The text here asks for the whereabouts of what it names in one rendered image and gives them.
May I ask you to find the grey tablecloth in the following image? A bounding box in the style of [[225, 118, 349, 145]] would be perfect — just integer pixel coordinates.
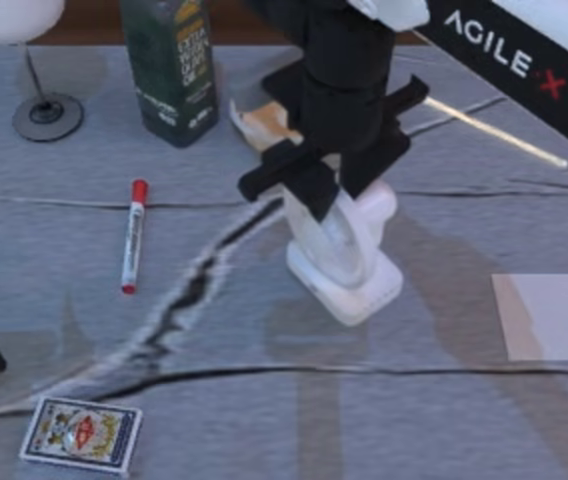
[[0, 44, 568, 480]]

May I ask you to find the red and white marker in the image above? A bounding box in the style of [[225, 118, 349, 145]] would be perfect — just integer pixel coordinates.
[[119, 178, 151, 297]]

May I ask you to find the white plastic dispenser object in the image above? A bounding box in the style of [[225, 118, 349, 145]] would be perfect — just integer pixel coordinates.
[[285, 154, 405, 329]]

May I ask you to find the pale thin stick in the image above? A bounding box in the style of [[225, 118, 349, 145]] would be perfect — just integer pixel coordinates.
[[422, 96, 568, 170]]

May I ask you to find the dark green olive oil bottle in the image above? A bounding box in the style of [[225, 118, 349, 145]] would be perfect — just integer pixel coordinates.
[[119, 0, 222, 149]]

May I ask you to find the tan and white object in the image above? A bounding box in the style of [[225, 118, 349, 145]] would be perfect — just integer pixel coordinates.
[[228, 98, 305, 154]]

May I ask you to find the playing card box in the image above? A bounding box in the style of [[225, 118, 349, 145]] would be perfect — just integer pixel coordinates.
[[18, 396, 144, 477]]

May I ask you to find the white lamp with black base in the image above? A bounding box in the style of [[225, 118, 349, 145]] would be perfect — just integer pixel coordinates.
[[0, 0, 86, 143]]

